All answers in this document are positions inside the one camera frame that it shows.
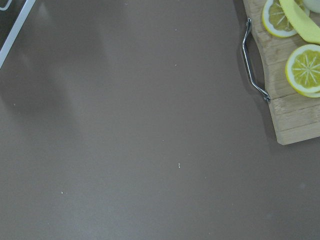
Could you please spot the wooden cutting board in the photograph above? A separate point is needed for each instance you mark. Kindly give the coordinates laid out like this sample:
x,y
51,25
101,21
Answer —
x,y
295,117

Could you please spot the lemon slice stack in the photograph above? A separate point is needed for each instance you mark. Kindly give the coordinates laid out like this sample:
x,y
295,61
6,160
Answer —
x,y
302,70

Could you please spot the single lemon slice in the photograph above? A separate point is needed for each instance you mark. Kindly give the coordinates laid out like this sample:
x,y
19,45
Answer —
x,y
275,20

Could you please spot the yellow plastic knife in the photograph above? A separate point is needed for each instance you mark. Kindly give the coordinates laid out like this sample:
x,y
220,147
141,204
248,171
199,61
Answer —
x,y
301,22

